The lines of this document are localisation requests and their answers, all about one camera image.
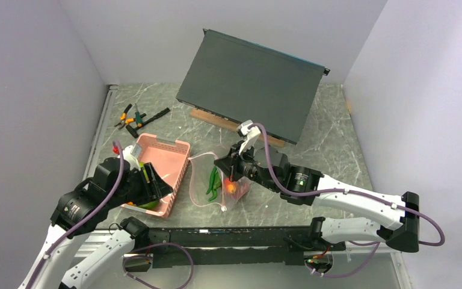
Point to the green lime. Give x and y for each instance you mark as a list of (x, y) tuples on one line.
[(149, 204)]

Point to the dark grey rack box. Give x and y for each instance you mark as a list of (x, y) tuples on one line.
[(240, 80)]

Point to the wooden board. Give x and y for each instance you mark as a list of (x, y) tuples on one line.
[(228, 124)]

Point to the black T-handle tool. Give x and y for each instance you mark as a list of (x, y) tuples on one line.
[(134, 130)]

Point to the green handled screwdriver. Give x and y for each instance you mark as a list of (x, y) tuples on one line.
[(138, 118)]

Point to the orange handled pliers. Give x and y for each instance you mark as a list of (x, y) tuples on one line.
[(123, 118)]

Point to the clear zip top bag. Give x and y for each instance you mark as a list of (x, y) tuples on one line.
[(202, 165)]

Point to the pink plastic basket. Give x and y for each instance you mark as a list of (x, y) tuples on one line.
[(170, 160)]

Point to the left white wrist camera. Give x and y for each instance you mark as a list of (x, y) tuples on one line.
[(131, 154)]

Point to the aluminium frame rail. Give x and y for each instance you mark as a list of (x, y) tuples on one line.
[(99, 131)]

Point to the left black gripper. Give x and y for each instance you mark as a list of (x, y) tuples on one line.
[(159, 188)]

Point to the long green chili pepper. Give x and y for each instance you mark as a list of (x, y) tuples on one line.
[(214, 184)]

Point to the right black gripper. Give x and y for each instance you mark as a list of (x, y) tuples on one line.
[(230, 164)]

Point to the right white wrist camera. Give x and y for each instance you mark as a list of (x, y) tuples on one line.
[(249, 133)]

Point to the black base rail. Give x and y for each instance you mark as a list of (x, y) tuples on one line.
[(288, 245)]

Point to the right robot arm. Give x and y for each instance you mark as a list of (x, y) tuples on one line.
[(382, 218)]

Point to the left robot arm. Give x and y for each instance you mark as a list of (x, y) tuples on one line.
[(115, 182)]

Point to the red chili pepper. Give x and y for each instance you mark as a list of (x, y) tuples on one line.
[(244, 189)]

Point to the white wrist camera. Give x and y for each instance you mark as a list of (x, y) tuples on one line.
[(249, 133), (131, 154)]

